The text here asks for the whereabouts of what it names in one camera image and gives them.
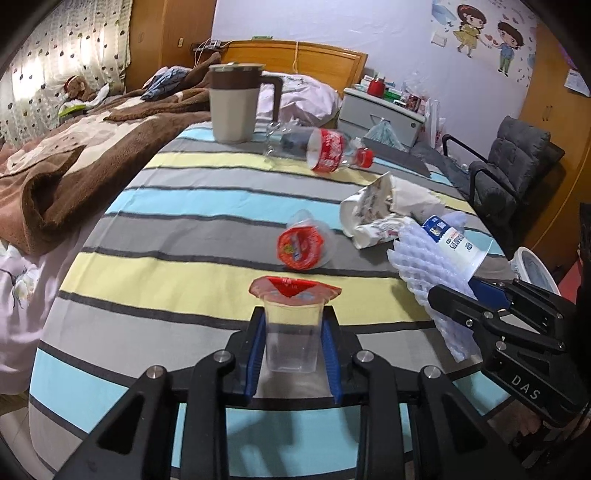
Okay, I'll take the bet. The clear cup with red lid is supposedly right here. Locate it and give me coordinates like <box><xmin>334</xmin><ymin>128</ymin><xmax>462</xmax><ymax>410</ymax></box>
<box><xmin>277</xmin><ymin>209</ymin><xmax>337</xmax><ymax>269</ymax></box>
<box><xmin>249</xmin><ymin>275</ymin><xmax>343</xmax><ymax>374</ymax></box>

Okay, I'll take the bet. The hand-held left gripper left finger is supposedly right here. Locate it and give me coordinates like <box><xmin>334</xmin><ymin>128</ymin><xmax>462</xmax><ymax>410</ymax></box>
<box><xmin>55</xmin><ymin>305</ymin><xmax>269</xmax><ymax>480</ymax></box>

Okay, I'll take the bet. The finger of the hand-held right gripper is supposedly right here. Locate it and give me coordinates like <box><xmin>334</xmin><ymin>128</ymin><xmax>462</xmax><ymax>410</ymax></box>
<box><xmin>427</xmin><ymin>284</ymin><xmax>568</xmax><ymax>355</ymax></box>
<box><xmin>468</xmin><ymin>276</ymin><xmax>578</xmax><ymax>335</ymax></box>

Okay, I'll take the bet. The brown stuffed toy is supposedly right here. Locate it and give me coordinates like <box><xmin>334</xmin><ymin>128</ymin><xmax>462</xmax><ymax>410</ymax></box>
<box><xmin>62</xmin><ymin>75</ymin><xmax>112</xmax><ymax>104</ymax></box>

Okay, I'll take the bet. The brown fleece blanket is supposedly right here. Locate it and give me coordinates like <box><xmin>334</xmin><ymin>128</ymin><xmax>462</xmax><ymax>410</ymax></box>
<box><xmin>0</xmin><ymin>52</ymin><xmax>222</xmax><ymax>257</ymax></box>

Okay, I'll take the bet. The green white box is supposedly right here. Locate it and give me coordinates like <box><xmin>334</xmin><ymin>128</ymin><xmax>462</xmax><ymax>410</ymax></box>
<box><xmin>58</xmin><ymin>102</ymin><xmax>88</xmax><ymax>123</ymax></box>

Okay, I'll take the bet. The crumpled white tissue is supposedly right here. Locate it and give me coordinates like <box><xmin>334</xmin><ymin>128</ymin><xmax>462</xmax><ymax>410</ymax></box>
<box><xmin>390</xmin><ymin>178</ymin><xmax>446</xmax><ymax>222</ymax></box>

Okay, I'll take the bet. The large wooden wardrobe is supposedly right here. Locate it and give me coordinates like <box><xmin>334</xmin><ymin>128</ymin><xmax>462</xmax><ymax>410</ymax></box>
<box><xmin>519</xmin><ymin>18</ymin><xmax>591</xmax><ymax>287</ymax></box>

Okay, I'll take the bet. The grey chair cushion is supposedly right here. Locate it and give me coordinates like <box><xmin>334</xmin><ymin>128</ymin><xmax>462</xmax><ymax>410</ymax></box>
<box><xmin>471</xmin><ymin>115</ymin><xmax>566</xmax><ymax>217</ymax></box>

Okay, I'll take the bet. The pink floral bed sheet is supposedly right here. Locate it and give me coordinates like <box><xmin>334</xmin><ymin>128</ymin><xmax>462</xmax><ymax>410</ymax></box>
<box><xmin>0</xmin><ymin>226</ymin><xmax>93</xmax><ymax>398</ymax></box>

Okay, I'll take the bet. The blue plaid cloth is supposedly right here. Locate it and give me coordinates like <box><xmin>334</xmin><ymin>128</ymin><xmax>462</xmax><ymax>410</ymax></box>
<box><xmin>141</xmin><ymin>66</ymin><xmax>195</xmax><ymax>102</ymax></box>

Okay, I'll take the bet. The grey nightstand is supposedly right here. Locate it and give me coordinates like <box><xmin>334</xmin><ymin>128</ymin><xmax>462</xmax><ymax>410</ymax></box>
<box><xmin>339</xmin><ymin>87</ymin><xmax>426</xmax><ymax>151</ymax></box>

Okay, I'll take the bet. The white paper sheet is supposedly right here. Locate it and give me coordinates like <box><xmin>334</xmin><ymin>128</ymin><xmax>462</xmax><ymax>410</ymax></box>
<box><xmin>564</xmin><ymin>69</ymin><xmax>591</xmax><ymax>97</ymax></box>

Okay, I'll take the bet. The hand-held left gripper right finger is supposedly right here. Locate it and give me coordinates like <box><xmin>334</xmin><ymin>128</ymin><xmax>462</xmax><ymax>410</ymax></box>
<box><xmin>321</xmin><ymin>305</ymin><xmax>527</xmax><ymax>480</ymax></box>

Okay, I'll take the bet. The white foam fruit net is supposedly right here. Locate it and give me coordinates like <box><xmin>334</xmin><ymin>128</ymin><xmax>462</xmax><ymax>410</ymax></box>
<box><xmin>387</xmin><ymin>210</ymin><xmax>485</xmax><ymax>363</ymax></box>

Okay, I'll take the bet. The crushed printed paper cup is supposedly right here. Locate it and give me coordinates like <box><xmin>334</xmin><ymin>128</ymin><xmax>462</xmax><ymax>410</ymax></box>
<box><xmin>340</xmin><ymin>172</ymin><xmax>411</xmax><ymax>250</ymax></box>

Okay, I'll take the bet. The white plastic bag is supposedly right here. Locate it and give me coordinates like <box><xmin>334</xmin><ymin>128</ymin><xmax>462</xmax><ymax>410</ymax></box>
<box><xmin>422</xmin><ymin>97</ymin><xmax>446</xmax><ymax>148</ymax></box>

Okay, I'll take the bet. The patterned plastic bag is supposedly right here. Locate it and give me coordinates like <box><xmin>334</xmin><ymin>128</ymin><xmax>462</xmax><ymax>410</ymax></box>
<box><xmin>364</xmin><ymin>117</ymin><xmax>406</xmax><ymax>151</ymax></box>

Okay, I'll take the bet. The cartoon wall sticker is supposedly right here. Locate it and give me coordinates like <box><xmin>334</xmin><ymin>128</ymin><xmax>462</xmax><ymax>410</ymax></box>
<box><xmin>431</xmin><ymin>0</ymin><xmax>539</xmax><ymax>86</ymax></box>

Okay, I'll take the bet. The striped tablecloth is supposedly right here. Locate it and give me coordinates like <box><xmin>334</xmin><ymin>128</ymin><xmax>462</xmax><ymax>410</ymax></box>
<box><xmin>28</xmin><ymin>122</ymin><xmax>509</xmax><ymax>480</ymax></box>

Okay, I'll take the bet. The clear plastic bag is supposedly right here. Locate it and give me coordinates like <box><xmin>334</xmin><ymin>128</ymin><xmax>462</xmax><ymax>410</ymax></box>
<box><xmin>402</xmin><ymin>69</ymin><xmax>435</xmax><ymax>100</ymax></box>

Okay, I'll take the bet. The red label plastic bottle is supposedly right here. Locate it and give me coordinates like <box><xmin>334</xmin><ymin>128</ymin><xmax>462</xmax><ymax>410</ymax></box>
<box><xmin>263</xmin><ymin>121</ymin><xmax>376</xmax><ymax>176</ymax></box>

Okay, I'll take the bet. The black office chair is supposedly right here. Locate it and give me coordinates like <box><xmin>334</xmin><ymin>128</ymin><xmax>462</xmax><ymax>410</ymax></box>
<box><xmin>441</xmin><ymin>115</ymin><xmax>566</xmax><ymax>245</ymax></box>

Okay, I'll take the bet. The blue label plastic cup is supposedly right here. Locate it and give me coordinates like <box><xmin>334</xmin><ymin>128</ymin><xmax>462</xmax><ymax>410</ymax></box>
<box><xmin>422</xmin><ymin>215</ymin><xmax>488</xmax><ymax>282</ymax></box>

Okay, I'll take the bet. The wooden headboard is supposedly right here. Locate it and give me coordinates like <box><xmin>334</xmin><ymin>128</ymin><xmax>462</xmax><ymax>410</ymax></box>
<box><xmin>222</xmin><ymin>39</ymin><xmax>369</xmax><ymax>90</ymax></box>

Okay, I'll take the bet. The beige mug with brown lid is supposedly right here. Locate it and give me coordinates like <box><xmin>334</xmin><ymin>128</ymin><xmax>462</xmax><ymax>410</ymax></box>
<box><xmin>209</xmin><ymin>62</ymin><xmax>283</xmax><ymax>143</ymax></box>

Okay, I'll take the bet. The white round trash bin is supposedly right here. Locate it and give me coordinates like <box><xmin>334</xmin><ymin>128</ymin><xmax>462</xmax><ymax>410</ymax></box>
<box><xmin>510</xmin><ymin>246</ymin><xmax>563</xmax><ymax>297</ymax></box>

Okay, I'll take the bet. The tall wooden cabinet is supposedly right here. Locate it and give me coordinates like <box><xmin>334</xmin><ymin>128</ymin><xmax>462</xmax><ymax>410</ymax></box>
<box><xmin>131</xmin><ymin>0</ymin><xmax>218</xmax><ymax>90</ymax></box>

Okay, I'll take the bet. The heart print curtain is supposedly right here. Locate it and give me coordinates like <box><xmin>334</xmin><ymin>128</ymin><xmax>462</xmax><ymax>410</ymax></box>
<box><xmin>0</xmin><ymin>0</ymin><xmax>132</xmax><ymax>144</ymax></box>

